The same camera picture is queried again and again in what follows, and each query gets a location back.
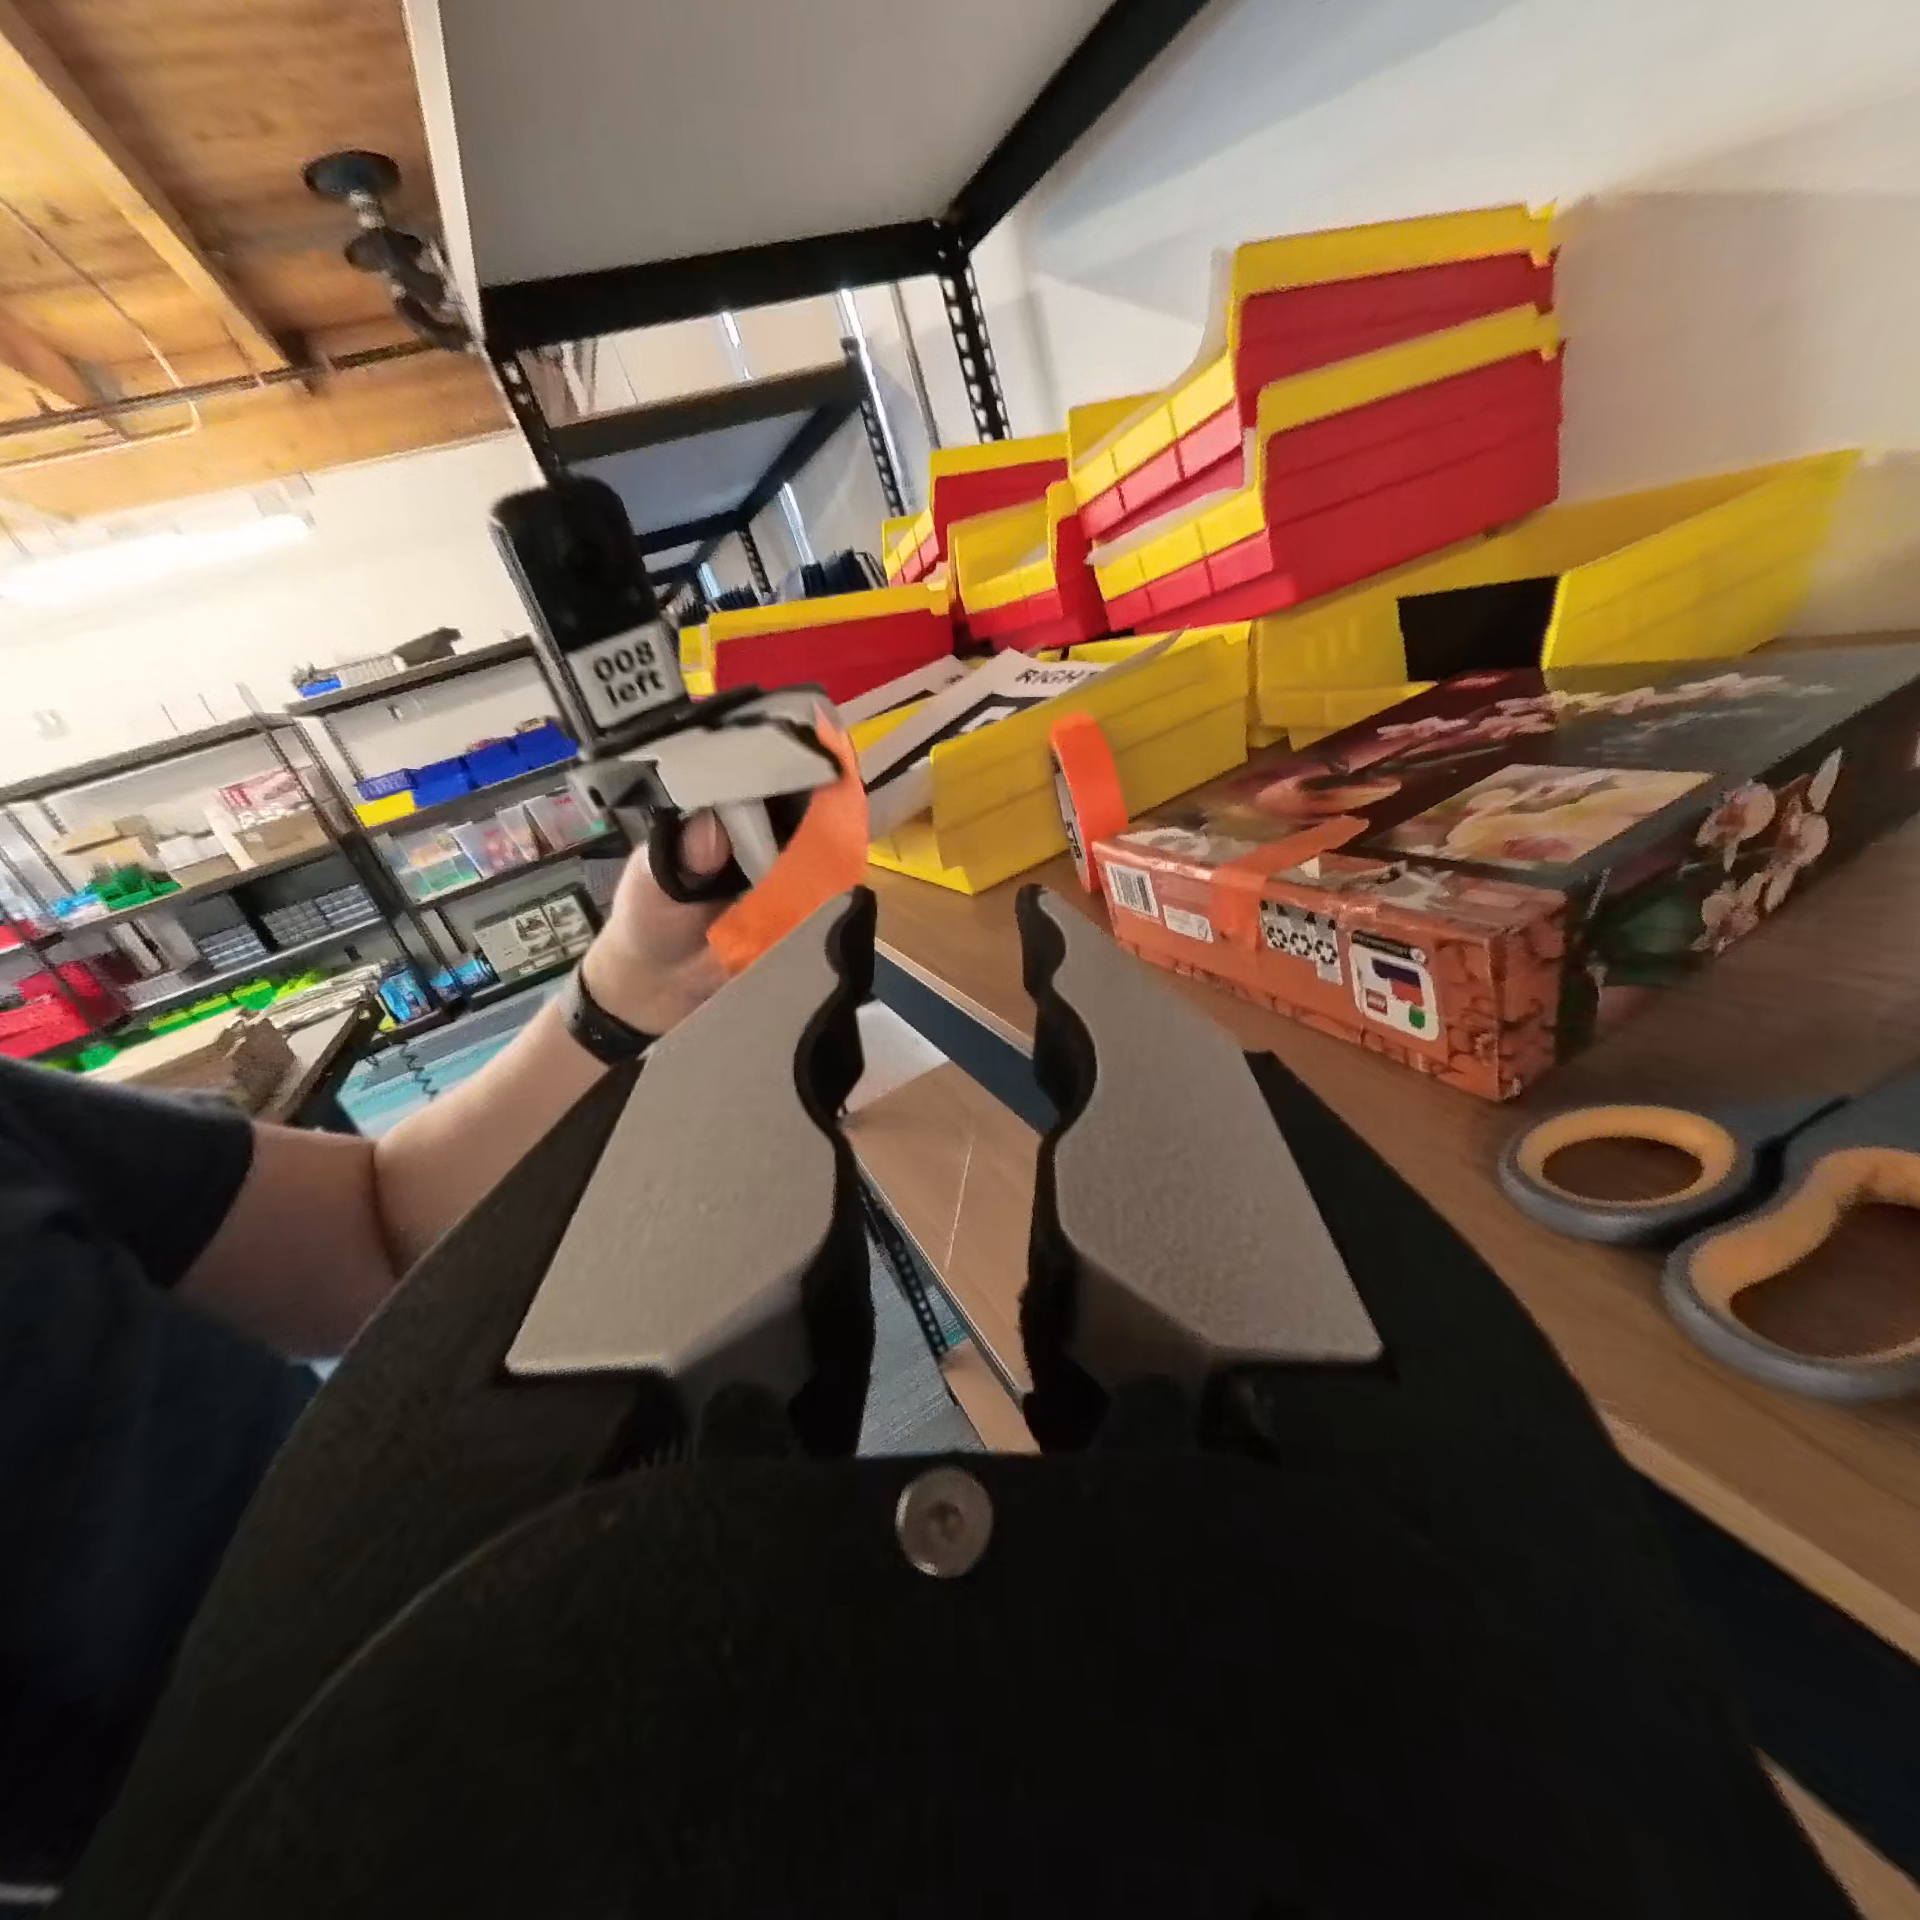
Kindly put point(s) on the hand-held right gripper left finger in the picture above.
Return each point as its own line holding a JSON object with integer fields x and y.
{"x": 705, "y": 1186}

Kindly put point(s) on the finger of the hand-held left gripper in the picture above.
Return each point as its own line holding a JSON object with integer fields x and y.
{"x": 781, "y": 710}
{"x": 744, "y": 769}

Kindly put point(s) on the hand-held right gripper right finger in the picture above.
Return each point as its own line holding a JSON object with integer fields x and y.
{"x": 1185, "y": 1202}

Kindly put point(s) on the orange tape strip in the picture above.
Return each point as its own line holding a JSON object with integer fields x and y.
{"x": 797, "y": 878}

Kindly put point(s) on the person's left forearm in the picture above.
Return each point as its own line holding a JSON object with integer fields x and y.
{"x": 450, "y": 1171}

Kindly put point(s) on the person's left hand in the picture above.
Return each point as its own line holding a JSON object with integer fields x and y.
{"x": 653, "y": 955}

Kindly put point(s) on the white printed paper sheet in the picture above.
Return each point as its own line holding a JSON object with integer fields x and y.
{"x": 961, "y": 699}

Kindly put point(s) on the black wristband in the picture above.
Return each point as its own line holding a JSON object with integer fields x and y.
{"x": 605, "y": 1020}

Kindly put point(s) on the row of blue bins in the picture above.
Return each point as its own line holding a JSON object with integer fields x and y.
{"x": 464, "y": 769}

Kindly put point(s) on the orange tape roll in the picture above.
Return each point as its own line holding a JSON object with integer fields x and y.
{"x": 1085, "y": 781}

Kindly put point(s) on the black metal shelving rack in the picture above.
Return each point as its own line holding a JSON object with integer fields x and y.
{"x": 750, "y": 285}

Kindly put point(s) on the black ceiling fixture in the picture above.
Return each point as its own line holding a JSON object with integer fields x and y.
{"x": 383, "y": 241}

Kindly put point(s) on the background shelving unit with goods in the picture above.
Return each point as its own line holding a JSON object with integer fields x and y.
{"x": 194, "y": 901}

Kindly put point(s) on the flower print toy set box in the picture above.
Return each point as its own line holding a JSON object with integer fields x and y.
{"x": 1575, "y": 841}

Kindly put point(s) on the grey orange scissors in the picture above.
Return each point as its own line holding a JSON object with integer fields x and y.
{"x": 1755, "y": 1244}

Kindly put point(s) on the stack of yellow red bins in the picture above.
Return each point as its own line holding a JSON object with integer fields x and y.
{"x": 1350, "y": 495}

